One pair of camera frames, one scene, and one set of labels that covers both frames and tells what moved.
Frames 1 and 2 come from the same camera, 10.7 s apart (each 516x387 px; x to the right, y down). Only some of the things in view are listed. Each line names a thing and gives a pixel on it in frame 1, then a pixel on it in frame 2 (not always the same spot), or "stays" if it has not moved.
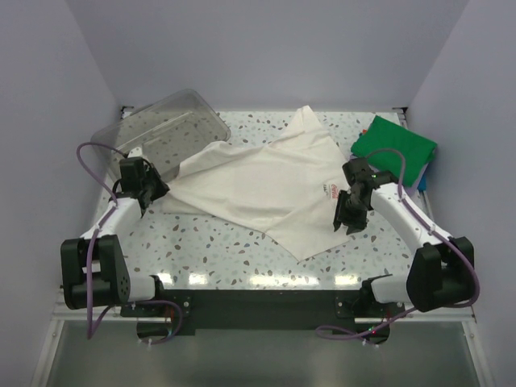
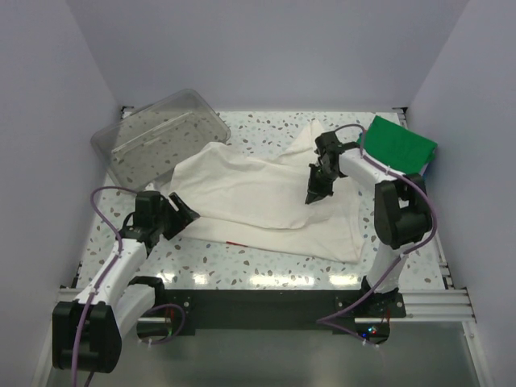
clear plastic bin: x=168 y=131 stays
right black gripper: x=355 y=223 -> x=316 y=193
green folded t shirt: x=380 y=135 stays
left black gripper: x=162 y=189 -> x=182 y=217
